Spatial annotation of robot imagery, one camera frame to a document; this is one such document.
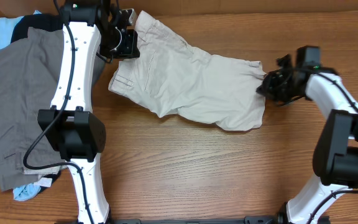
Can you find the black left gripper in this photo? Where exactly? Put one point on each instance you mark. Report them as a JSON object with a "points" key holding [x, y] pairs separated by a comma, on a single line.
{"points": [[130, 50]]}

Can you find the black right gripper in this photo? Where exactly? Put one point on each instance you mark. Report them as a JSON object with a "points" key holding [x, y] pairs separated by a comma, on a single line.
{"points": [[266, 89]]}

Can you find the beige cotton shorts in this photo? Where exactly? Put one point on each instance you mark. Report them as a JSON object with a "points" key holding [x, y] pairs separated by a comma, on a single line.
{"points": [[172, 77]]}

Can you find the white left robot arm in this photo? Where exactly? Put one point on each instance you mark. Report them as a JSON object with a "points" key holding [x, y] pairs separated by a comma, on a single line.
{"points": [[91, 29]]}

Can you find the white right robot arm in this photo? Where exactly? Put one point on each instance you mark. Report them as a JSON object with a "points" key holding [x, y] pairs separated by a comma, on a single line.
{"points": [[335, 158]]}

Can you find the black folded garment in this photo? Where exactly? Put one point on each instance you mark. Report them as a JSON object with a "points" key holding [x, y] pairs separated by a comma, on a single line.
{"points": [[33, 25]]}

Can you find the grey folded shorts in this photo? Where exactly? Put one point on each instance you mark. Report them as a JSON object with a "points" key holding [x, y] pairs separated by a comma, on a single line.
{"points": [[23, 105]]}

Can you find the light blue garment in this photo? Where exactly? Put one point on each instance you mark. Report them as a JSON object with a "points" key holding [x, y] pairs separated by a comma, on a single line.
{"points": [[7, 25]]}

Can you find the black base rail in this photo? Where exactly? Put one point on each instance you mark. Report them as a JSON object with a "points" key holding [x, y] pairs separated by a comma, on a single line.
{"points": [[197, 221]]}

